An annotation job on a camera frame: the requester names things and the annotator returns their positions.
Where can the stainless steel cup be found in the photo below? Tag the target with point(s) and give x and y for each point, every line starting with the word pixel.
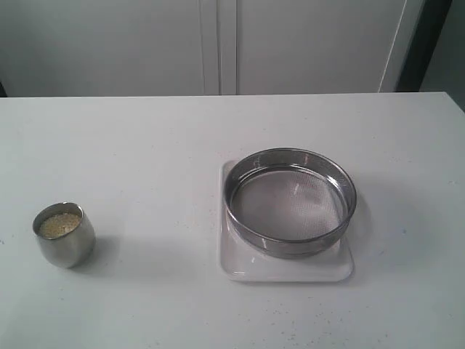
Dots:
pixel 74 247

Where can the rice and millet grain mix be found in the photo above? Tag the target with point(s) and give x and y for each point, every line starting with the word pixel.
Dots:
pixel 58 225

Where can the round stainless steel sieve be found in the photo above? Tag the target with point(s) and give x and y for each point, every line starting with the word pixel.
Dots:
pixel 288 159

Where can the white square tray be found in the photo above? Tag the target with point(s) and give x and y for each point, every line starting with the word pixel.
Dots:
pixel 254 269

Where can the white cabinet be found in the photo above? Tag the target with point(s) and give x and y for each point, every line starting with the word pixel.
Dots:
pixel 155 48

